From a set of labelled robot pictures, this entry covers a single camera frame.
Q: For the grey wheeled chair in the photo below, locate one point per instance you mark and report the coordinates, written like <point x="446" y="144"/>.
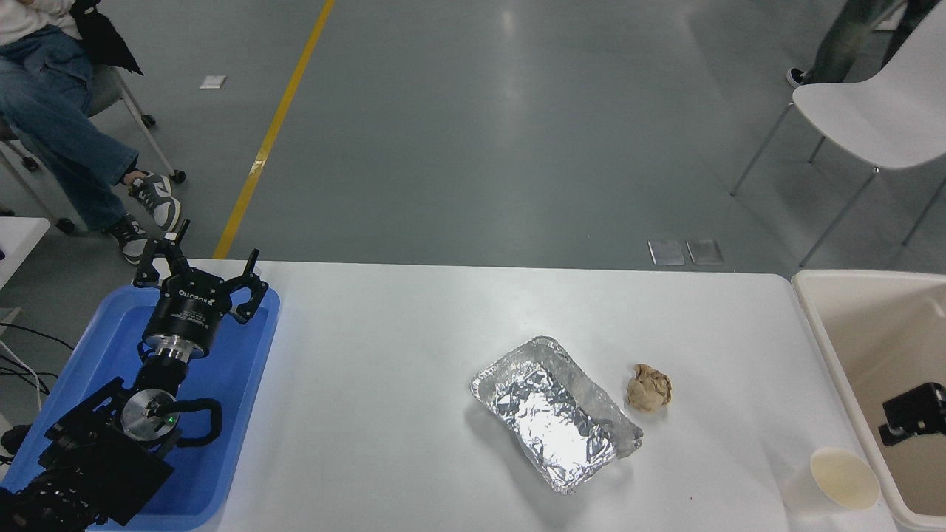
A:
<point x="111" y="85"/>

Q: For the white plastic chair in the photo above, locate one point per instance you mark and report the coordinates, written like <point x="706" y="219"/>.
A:
<point x="872" y="118"/>

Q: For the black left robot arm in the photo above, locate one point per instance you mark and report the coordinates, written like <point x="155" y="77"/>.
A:
<point x="96" y="458"/>

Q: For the large pale bin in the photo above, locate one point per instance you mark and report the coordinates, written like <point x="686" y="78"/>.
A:
<point x="872" y="332"/>

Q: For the white paper cup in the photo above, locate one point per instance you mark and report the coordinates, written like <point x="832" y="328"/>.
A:
<point x="835" y="484"/>

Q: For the white side table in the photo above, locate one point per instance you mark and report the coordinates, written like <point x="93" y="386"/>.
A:
<point x="18" y="240"/>

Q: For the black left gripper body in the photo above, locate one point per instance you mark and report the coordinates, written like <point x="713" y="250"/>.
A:
<point x="185" y="314"/>

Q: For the crumpled tan paper ball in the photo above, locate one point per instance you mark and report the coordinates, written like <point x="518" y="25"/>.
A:
<point x="649" y="388"/>

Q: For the metal floor plate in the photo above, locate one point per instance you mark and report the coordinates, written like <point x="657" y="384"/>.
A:
<point x="705" y="252"/>
<point x="667" y="252"/>

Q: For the black jacket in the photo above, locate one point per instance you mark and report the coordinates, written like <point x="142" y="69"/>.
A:
<point x="103" y="37"/>

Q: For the blue plastic tray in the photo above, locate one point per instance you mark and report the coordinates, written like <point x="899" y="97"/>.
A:
<point x="236" y="369"/>

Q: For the walking person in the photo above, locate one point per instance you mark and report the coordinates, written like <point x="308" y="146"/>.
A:
<point x="842" y="44"/>

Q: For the silver foil tray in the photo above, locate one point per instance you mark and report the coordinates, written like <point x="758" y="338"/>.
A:
<point x="554" y="421"/>

